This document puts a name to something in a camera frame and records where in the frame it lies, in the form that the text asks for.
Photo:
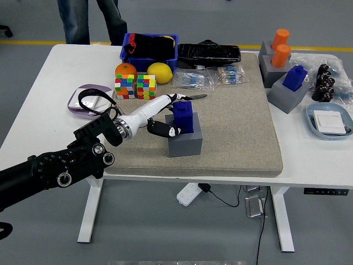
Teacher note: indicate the white wall socket panel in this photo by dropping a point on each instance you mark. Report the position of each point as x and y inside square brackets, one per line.
[74, 104]

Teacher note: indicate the clear bag of blue resistors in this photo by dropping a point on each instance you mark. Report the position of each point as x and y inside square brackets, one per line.
[193, 78]

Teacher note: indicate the yellow round object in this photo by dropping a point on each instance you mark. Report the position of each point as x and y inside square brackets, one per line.
[173, 41]

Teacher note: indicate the blue plastic bin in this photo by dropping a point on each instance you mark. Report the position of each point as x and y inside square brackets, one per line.
[143, 64]

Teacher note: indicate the black chair base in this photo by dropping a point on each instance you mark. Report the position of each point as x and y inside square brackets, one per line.
[8, 33]

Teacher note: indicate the orange cylinder seal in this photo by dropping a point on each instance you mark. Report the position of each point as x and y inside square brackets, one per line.
[280, 56]
[280, 37]

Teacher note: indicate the light blue tray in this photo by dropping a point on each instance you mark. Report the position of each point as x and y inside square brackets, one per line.
[310, 111]

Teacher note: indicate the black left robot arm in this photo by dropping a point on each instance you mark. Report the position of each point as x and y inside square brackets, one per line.
[55, 165]

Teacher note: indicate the blue square seal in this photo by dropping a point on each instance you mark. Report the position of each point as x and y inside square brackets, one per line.
[294, 78]
[184, 116]

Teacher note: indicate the black plastic wrapped package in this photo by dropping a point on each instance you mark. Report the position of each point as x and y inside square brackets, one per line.
[209, 53]

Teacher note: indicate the black power adapter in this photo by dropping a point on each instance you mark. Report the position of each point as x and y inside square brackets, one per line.
[204, 187]

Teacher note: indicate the white table leg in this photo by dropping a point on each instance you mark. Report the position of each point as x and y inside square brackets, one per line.
[284, 220]
[89, 215]

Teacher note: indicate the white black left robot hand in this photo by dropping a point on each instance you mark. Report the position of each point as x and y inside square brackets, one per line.
[149, 109]

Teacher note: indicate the purple tray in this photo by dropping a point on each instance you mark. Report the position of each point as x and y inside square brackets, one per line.
[93, 86]

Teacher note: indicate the clear plastic bag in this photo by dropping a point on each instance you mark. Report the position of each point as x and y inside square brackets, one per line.
[306, 60]

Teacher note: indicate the black cloth with red trim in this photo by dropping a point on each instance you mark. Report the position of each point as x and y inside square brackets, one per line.
[154, 45]

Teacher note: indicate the metal bracket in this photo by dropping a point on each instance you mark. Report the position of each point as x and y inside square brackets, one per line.
[254, 207]
[252, 188]

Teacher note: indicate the clear bag of tan resistors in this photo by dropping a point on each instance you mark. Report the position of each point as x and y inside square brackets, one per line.
[230, 74]

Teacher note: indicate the grey cube seal holder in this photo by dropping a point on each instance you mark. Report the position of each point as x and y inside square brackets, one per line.
[271, 76]
[184, 145]
[265, 48]
[286, 100]

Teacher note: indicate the yellow lemon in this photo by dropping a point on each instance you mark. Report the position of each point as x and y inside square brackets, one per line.
[160, 72]

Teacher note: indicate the white power strip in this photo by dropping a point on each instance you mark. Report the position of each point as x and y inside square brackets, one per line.
[189, 194]

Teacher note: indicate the clear bag of blue parts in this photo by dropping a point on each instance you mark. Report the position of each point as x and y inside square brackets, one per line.
[344, 88]

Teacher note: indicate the grey-brown mat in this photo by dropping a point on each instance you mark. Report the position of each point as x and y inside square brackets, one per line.
[234, 132]

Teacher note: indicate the black table control panel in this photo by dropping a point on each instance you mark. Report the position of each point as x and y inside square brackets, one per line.
[325, 191]

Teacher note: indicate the green circuit board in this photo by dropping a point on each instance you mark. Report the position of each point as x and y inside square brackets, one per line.
[348, 129]

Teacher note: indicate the person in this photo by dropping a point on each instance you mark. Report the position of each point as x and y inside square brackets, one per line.
[74, 22]

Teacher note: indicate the black silver pen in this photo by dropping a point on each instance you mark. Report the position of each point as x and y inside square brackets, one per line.
[198, 96]

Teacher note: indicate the orange fruit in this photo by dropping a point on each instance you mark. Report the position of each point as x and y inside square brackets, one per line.
[125, 69]

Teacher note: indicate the white switch panel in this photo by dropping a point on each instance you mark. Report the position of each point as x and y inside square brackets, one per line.
[103, 104]
[329, 122]

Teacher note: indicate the colourful puzzle cube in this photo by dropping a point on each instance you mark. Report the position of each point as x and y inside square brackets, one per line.
[146, 87]
[124, 87]

